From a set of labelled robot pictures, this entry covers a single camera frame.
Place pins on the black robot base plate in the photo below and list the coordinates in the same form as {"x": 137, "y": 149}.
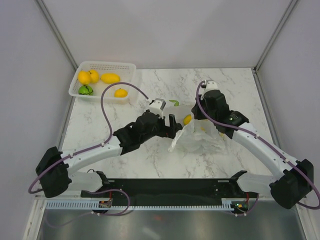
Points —
{"x": 178, "y": 191}

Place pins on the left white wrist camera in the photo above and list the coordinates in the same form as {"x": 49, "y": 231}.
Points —
{"x": 157, "y": 106}

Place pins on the yellow fake mango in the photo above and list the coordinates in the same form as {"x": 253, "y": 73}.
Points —
{"x": 110, "y": 78}

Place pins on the right aluminium frame post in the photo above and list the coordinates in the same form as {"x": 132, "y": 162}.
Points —
{"x": 275, "y": 34}

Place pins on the left aluminium frame post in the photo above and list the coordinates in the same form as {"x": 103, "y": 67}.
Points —
{"x": 56, "y": 32}

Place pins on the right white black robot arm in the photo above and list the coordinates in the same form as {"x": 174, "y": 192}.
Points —
{"x": 290, "y": 179}

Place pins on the small yellow fake lemon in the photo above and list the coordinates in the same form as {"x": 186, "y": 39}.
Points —
{"x": 94, "y": 75}

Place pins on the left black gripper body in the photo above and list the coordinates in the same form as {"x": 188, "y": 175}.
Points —
{"x": 160, "y": 130}

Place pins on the yellow fake orange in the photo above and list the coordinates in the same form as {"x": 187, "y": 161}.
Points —
{"x": 187, "y": 119}

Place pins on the green black-striped fake fruit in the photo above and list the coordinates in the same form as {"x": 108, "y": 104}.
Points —
{"x": 86, "y": 90}

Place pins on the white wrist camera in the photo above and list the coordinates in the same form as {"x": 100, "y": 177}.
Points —
{"x": 157, "y": 106}
{"x": 209, "y": 85}

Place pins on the large yellow fake lemon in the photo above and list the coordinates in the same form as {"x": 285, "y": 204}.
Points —
{"x": 84, "y": 78}

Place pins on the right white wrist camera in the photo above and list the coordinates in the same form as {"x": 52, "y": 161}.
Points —
{"x": 209, "y": 85}

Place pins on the white slotted cable duct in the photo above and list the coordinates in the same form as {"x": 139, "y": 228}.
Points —
{"x": 96, "y": 205}

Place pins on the aluminium frame post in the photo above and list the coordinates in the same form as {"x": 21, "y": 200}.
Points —
{"x": 56, "y": 32}
{"x": 275, "y": 34}

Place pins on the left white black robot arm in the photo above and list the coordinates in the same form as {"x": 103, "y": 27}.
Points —
{"x": 55, "y": 167}

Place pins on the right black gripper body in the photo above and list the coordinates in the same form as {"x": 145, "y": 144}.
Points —
{"x": 204, "y": 106}

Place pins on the white lemon-print plastic bag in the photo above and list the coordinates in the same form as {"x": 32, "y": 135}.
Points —
{"x": 199, "y": 136}

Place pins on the small yellow fake citrus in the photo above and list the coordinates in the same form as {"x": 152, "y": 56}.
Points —
{"x": 120, "y": 93}

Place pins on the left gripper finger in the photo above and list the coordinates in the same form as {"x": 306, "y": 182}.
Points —
{"x": 172, "y": 122}
{"x": 170, "y": 134}

